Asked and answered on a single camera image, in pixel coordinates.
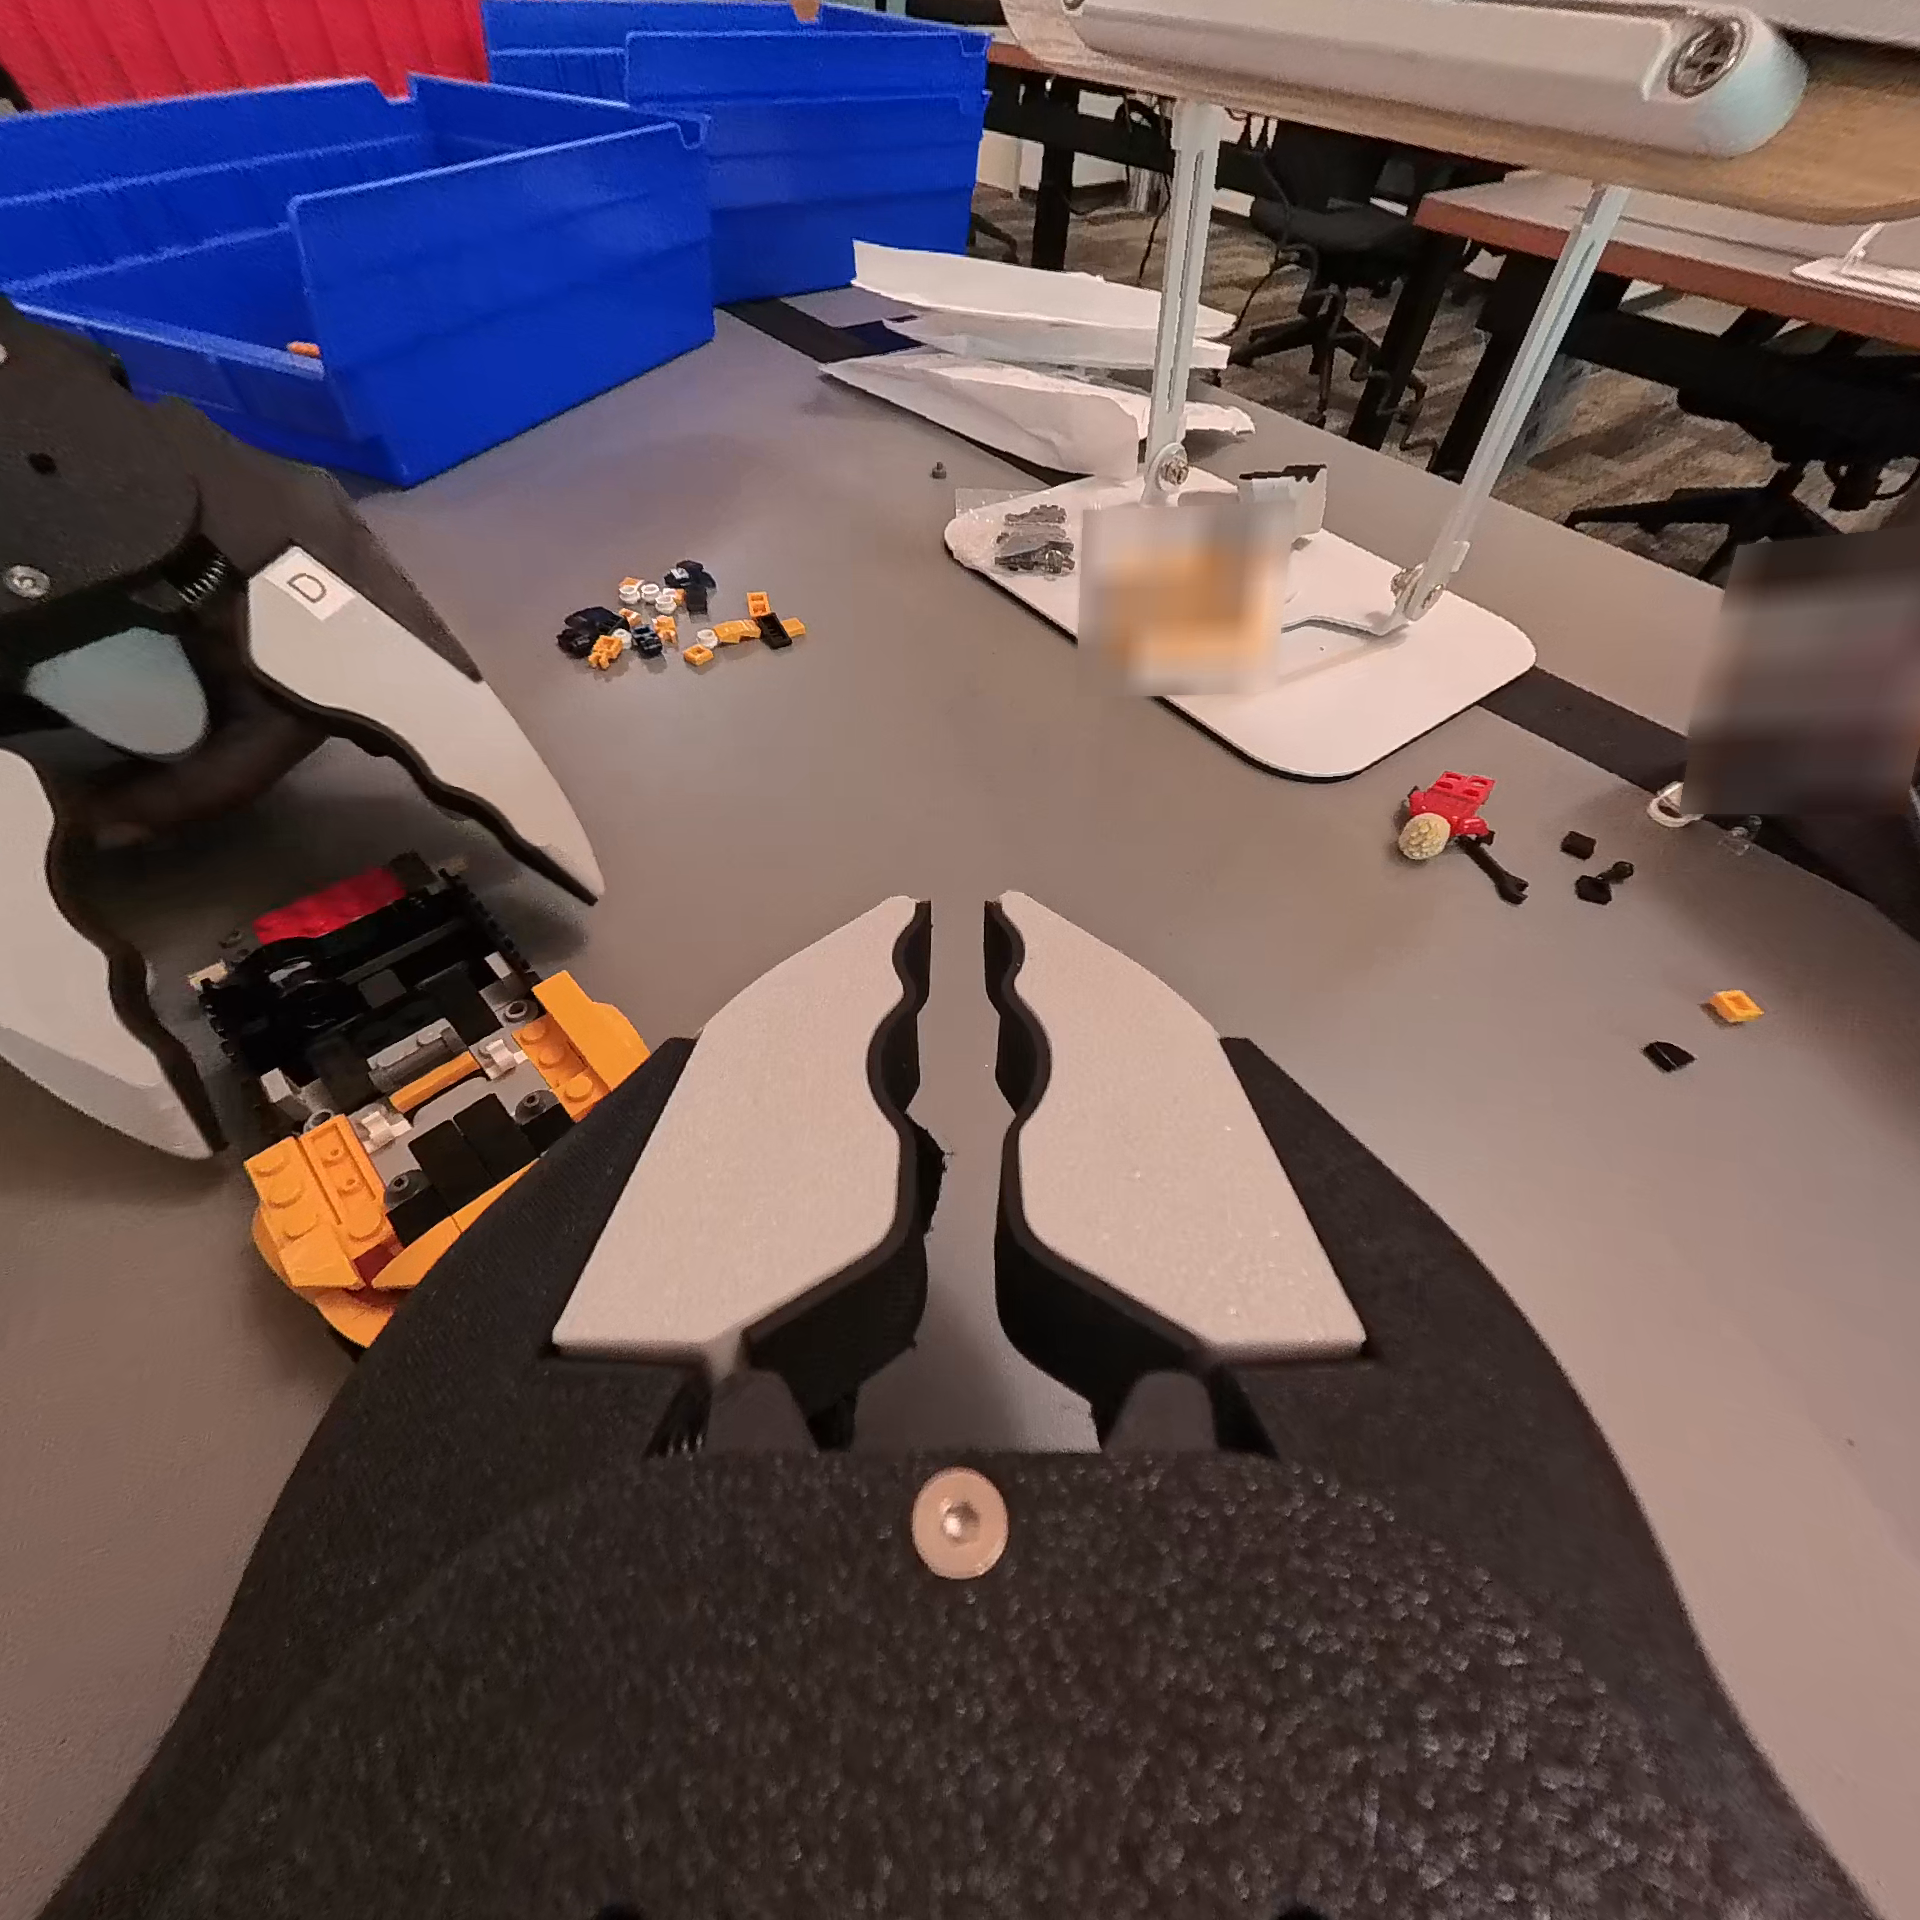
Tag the pile of small lego pieces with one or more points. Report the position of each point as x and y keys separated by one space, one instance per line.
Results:
x=761 y=605

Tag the black lego wrench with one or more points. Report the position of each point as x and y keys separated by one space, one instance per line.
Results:
x=1498 y=875

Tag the white round lego piece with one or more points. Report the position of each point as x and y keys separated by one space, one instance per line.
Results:
x=1664 y=813

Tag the blue plastic bin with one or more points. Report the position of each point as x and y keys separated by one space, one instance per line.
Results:
x=511 y=329
x=840 y=182

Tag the clear acrylic holder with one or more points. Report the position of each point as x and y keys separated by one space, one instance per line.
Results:
x=1861 y=269

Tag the red plastic bin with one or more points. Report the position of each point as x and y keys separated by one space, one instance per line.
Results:
x=224 y=45

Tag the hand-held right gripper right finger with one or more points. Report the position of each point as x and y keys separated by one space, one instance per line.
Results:
x=1184 y=1171

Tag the clear lego piece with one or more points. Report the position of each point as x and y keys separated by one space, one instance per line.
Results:
x=1733 y=830

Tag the white book stand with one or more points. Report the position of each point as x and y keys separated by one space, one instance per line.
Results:
x=1349 y=704

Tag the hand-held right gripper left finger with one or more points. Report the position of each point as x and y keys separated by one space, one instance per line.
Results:
x=735 y=1171

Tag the orange and black lego car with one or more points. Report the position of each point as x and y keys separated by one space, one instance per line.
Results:
x=322 y=1185

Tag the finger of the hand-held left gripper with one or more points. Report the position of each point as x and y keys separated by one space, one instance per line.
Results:
x=76 y=991
x=436 y=704

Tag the small orange lego plate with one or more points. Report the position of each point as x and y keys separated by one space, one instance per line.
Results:
x=1738 y=1005

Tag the red lego minifigure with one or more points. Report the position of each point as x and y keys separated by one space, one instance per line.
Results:
x=1452 y=796

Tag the black lego slope piece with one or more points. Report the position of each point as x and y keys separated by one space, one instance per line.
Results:
x=1669 y=1060

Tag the clear bag of black pieces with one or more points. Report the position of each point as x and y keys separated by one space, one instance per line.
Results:
x=1020 y=542

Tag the black office chair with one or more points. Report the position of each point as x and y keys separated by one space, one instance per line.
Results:
x=1335 y=196
x=1770 y=406

